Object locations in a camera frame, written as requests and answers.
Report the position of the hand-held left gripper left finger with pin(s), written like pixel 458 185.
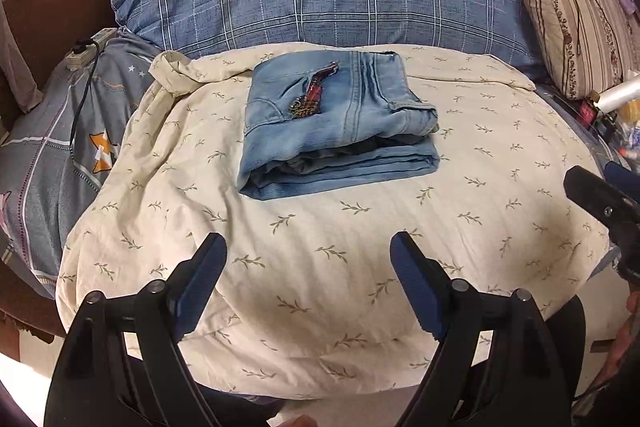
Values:
pixel 197 279

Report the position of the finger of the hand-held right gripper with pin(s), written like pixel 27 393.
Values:
pixel 620 174
pixel 592 196

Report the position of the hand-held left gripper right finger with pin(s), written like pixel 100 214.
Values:
pixel 416 289

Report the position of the light blue denim pants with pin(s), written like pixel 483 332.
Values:
pixel 325 127

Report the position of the person's right forearm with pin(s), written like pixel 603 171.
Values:
pixel 620 352

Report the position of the clear plastic bag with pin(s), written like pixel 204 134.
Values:
pixel 625 134

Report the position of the red and black box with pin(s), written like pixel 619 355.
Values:
pixel 590 111

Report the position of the white plastic film roll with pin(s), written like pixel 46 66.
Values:
pixel 620 94

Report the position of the cream leaf-print blanket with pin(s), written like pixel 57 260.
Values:
pixel 325 232

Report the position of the dark cloth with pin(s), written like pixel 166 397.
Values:
pixel 350 412

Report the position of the striped floral pillow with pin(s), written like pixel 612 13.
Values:
pixel 575 32

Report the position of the grey star-print bedsheet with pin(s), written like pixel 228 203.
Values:
pixel 45 157

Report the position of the white power strip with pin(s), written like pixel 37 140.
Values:
pixel 103 35

